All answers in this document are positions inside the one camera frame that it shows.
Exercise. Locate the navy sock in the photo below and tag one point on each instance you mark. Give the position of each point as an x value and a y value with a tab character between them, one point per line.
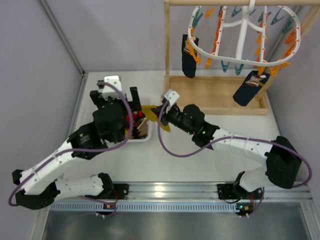
251	85
188	63

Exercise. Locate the wooden hanger rack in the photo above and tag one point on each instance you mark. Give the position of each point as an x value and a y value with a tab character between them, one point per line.
213	94

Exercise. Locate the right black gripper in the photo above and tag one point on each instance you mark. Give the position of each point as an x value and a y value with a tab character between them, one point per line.
162	111

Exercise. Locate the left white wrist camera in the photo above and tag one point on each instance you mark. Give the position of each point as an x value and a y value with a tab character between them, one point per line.
106	91

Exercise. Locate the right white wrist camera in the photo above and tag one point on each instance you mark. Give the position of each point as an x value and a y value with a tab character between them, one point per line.
170	97

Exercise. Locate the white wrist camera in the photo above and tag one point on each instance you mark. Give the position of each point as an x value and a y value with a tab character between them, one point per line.
106	91
170	97

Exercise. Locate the white round clip hanger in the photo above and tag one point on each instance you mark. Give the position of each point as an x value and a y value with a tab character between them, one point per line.
293	40

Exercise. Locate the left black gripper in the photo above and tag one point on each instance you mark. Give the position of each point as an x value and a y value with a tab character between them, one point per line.
96	95

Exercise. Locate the red sock in basket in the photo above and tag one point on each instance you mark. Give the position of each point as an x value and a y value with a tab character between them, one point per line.
137	117

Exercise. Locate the yellow sock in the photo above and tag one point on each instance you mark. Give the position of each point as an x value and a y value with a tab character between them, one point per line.
151	112

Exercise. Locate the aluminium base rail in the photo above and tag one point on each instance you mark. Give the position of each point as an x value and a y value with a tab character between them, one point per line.
181	197

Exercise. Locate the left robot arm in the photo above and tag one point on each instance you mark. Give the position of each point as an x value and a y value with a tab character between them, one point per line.
42	185

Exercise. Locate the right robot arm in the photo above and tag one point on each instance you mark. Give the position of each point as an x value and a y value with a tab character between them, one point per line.
278	158

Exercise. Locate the white plastic basket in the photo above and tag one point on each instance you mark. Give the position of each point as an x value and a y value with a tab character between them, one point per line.
144	101

